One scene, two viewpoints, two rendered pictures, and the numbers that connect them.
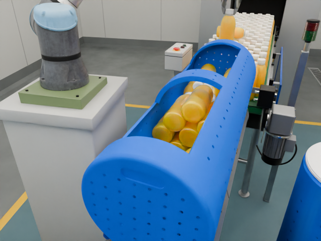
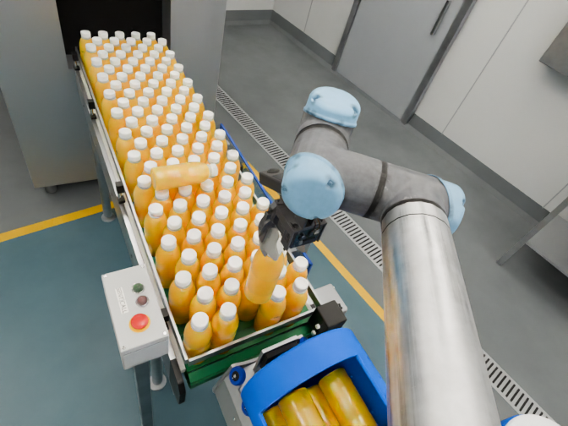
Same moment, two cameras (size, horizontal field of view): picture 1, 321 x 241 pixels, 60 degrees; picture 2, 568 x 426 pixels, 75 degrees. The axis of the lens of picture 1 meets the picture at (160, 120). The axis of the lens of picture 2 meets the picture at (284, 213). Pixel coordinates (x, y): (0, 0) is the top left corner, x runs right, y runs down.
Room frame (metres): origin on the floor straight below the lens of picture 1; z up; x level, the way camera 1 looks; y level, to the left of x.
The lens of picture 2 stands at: (1.15, 0.12, 1.90)
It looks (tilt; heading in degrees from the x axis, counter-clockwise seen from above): 45 degrees down; 297
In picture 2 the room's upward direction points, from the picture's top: 19 degrees clockwise
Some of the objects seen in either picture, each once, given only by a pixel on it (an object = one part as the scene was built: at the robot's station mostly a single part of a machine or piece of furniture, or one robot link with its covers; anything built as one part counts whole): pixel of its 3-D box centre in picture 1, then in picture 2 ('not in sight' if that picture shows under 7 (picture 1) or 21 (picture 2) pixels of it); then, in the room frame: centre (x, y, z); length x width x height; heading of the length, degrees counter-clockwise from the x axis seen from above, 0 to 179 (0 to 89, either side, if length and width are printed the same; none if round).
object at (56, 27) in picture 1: (57, 28); not in sight; (0.86, 0.31, 1.35); 0.13 x 0.12 x 0.14; 29
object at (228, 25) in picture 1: (227, 32); (264, 271); (1.36, -0.32, 1.22); 0.07 x 0.07 x 0.19
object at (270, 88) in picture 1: (264, 97); (324, 321); (1.21, -0.50, 0.95); 0.10 x 0.07 x 0.10; 69
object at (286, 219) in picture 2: not in sight; (298, 209); (1.34, -0.31, 1.46); 0.09 x 0.08 x 0.12; 159
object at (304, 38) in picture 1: (309, 35); not in sight; (1.47, -0.77, 1.18); 0.06 x 0.06 x 0.05
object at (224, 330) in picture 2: not in sight; (223, 328); (1.39, -0.26, 0.99); 0.07 x 0.07 x 0.19
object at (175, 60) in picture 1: (178, 56); (134, 314); (1.54, -0.10, 1.05); 0.20 x 0.10 x 0.10; 159
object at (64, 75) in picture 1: (63, 67); not in sight; (0.85, 0.31, 1.23); 0.15 x 0.15 x 0.10
